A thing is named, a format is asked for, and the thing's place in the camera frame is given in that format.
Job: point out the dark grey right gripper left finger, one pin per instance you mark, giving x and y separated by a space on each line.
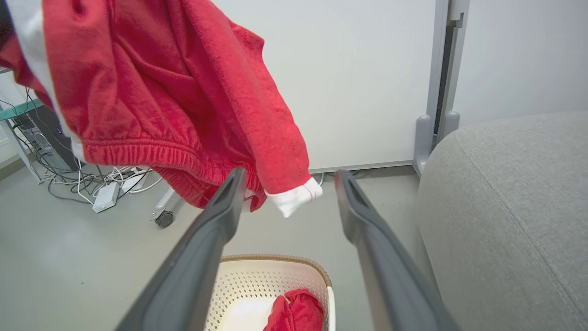
193 266

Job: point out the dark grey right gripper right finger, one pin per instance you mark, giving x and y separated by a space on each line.
390 266

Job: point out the small red garment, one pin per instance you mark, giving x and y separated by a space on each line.
298 312

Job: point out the red sweatshirt with white cuffs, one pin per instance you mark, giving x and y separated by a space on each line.
161 92

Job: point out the cream perforated laundry basket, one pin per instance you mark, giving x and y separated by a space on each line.
257 285

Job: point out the black caster wheel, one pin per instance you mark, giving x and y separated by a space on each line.
164 219

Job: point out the white power adapter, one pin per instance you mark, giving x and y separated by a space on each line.
134 181

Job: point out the grey fabric sofa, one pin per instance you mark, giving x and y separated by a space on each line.
505 220

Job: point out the white mobile partition board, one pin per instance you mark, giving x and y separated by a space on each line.
358 82

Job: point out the black computer tower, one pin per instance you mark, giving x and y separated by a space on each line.
50 133

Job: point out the green glass top desk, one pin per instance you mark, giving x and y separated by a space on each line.
18 110

